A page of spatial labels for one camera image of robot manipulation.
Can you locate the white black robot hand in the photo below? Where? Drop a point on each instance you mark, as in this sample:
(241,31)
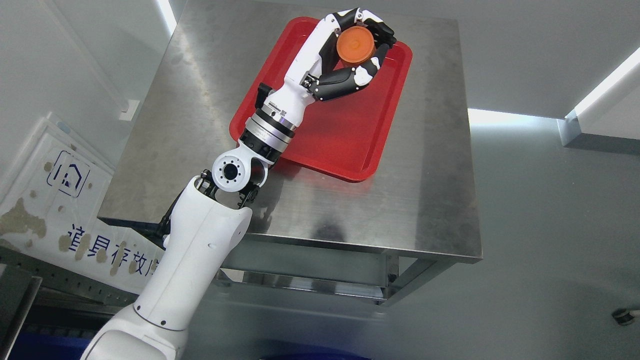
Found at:
(312,75)

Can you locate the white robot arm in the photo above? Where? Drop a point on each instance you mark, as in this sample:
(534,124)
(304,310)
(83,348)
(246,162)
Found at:
(202,234)

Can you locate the red plastic tray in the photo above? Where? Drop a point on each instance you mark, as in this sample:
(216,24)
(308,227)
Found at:
(344,137)

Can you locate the stainless steel table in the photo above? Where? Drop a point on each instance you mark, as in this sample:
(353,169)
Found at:
(375,194)

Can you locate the white printed sign board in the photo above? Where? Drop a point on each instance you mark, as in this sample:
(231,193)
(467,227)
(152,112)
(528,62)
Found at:
(49,211)

